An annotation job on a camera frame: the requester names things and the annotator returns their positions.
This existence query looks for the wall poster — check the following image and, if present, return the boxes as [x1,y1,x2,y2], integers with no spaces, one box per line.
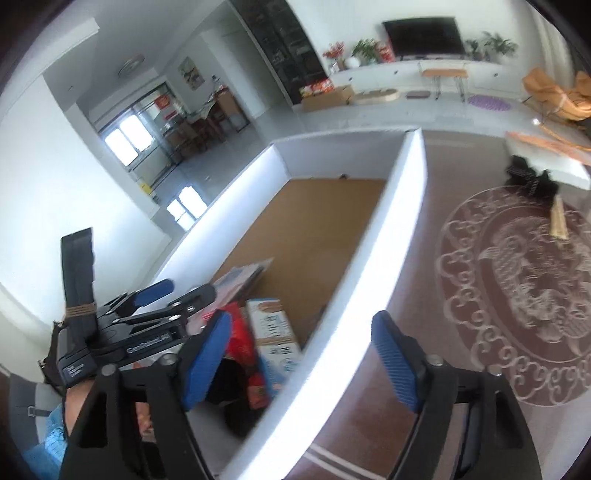
[178,56,205,90]

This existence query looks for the dark display cabinet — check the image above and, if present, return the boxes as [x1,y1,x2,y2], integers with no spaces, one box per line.
[229,0,328,106]

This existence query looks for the red pouch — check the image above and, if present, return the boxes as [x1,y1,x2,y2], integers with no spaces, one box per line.
[222,302,269,409]

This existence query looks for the cardboard box of snacks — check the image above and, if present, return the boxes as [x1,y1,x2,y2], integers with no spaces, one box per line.
[300,78,354,112]

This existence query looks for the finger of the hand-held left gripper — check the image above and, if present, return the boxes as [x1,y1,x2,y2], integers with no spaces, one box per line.
[98,278,175,318]
[111,284,218,332]

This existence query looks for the black fluffy hair accessory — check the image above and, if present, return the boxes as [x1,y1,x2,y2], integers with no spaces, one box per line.
[531,170,561,201]

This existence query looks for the wooden comb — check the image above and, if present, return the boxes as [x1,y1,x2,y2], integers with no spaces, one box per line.
[549,194,570,241]

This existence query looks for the black and white hair accessory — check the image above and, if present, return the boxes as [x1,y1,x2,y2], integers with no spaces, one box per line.
[503,155,539,185]

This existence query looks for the bushy green potted plant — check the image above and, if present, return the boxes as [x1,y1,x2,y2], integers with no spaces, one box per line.
[352,39,380,65]

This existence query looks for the round wooden tray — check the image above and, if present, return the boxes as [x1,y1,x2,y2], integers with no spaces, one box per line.
[348,89,400,106]

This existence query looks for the black fluffy scrunchie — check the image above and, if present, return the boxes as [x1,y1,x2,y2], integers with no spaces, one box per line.
[205,357,273,437]

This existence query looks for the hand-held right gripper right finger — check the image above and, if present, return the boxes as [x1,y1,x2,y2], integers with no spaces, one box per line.
[370,310,543,480]

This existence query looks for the blue and white carton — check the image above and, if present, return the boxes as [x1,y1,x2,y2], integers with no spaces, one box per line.
[245,298,303,400]

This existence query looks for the clear plastic bag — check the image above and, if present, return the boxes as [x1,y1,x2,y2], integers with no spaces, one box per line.
[185,257,275,333]

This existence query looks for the orange lounge chair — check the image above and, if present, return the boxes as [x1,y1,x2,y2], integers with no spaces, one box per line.
[573,71,591,121]
[522,68,575,123]

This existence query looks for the large green potted plant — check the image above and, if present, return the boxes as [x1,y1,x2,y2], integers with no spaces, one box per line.
[480,31,519,61]

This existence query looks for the wooden stool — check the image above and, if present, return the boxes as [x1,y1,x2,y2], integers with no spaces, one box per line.
[419,67,469,100]

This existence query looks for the purple round mat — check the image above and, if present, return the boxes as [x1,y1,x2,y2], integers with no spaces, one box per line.
[466,93,513,113]

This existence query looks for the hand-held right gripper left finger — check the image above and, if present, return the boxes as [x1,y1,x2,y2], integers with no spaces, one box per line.
[60,310,233,480]

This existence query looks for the ceiling lamp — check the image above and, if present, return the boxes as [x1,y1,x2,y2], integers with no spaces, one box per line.
[116,54,146,77]

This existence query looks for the dining table with chairs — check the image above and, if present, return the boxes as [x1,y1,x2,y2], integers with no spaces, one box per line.
[164,88,252,160]

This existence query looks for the white storage box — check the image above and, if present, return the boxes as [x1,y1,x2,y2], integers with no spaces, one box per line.
[148,128,428,480]

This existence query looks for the black television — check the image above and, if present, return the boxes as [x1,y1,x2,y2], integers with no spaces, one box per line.
[382,17,466,58]

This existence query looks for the white television cabinet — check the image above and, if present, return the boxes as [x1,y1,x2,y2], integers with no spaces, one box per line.
[330,58,532,100]

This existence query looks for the red flowers in vase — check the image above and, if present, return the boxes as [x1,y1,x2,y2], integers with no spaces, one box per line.
[322,42,347,71]

